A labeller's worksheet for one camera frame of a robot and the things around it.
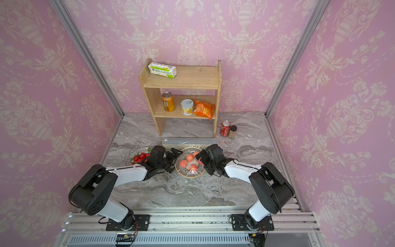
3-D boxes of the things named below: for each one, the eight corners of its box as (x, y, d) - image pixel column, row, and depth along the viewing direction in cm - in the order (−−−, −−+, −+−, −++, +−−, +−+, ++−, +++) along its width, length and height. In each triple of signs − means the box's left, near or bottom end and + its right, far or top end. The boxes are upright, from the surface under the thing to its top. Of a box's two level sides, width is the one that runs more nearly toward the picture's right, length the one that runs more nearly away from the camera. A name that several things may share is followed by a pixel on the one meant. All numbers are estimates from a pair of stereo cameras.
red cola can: (220, 137, 109) (221, 126, 100) (219, 131, 113) (221, 120, 104) (228, 137, 109) (231, 126, 100) (227, 131, 113) (230, 120, 104)
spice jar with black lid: (228, 139, 108) (231, 130, 100) (228, 134, 110) (230, 125, 103) (235, 139, 108) (237, 130, 100) (234, 134, 110) (236, 125, 103)
